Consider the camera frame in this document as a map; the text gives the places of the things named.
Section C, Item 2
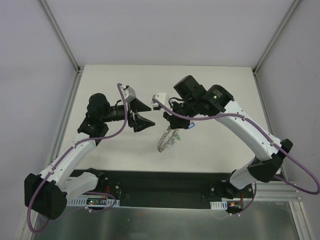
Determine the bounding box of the silver disc with key rings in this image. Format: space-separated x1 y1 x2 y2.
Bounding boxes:
157 126 181 153

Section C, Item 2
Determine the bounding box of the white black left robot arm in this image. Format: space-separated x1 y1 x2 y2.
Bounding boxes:
24 91 155 220

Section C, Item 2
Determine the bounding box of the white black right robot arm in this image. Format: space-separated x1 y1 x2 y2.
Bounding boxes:
163 75 293 199

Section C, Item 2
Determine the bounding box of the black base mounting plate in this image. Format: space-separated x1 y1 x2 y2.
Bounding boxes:
76 168 253 208

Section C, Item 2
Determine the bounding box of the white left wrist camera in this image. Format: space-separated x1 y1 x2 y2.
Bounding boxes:
123 85 136 103

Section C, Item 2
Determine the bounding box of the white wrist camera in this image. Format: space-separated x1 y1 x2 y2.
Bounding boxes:
151 92 168 111
123 85 136 103

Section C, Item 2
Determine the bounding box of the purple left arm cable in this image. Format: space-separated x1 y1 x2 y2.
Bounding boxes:
26 82 131 233

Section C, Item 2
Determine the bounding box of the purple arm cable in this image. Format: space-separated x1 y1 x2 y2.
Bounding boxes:
151 96 320 221
26 82 131 233

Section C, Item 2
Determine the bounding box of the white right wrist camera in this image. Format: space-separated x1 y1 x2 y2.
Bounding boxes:
151 92 168 111

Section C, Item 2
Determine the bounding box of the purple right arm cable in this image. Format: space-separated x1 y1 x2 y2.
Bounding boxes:
151 96 320 221

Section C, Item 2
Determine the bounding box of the white slotted cable duct right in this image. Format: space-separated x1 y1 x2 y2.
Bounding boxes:
210 200 228 211

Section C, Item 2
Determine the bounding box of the white slotted cable duct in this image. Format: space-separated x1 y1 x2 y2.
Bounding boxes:
66 196 120 208
210 200 228 211

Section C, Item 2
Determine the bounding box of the white slotted cable duct left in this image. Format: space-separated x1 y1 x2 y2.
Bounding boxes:
66 196 120 208

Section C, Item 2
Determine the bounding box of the aluminium corner frame post left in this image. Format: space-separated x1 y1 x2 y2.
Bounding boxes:
37 0 82 74

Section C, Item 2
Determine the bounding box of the aluminium corner frame post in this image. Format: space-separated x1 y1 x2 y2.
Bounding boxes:
37 0 82 74
252 0 303 76

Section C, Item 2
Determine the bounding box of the aluminium corner frame post right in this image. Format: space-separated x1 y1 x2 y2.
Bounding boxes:
252 0 303 76

